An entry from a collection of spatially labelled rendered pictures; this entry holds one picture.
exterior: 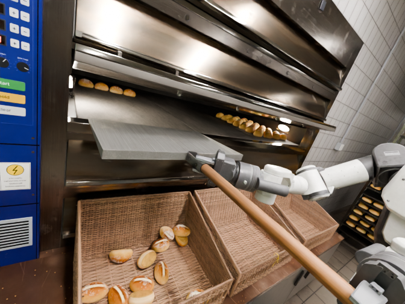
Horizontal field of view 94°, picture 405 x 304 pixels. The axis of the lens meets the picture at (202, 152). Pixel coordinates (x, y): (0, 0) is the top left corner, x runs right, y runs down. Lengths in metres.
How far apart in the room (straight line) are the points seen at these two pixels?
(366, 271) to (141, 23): 0.89
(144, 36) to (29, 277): 1.00
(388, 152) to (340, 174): 0.17
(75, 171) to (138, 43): 0.54
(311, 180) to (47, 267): 1.12
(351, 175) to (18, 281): 1.30
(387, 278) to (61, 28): 0.94
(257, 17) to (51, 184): 1.15
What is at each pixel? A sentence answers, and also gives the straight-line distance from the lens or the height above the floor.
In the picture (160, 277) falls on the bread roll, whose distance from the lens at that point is 1.00.
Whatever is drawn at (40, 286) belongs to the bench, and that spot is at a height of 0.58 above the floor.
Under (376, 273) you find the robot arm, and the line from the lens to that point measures 0.44.
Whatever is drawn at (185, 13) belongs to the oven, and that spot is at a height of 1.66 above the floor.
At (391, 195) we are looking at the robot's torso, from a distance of 0.84.
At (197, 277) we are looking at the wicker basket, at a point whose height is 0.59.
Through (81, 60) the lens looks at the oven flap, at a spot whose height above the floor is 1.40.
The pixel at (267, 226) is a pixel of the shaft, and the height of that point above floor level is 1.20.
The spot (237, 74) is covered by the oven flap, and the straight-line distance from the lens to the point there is 1.07.
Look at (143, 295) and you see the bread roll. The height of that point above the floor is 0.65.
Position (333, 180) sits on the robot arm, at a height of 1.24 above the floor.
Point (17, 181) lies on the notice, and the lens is 0.90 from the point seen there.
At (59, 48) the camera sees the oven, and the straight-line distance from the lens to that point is 0.79.
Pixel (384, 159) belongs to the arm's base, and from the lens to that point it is 0.93.
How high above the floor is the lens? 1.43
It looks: 18 degrees down
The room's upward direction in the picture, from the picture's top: 17 degrees clockwise
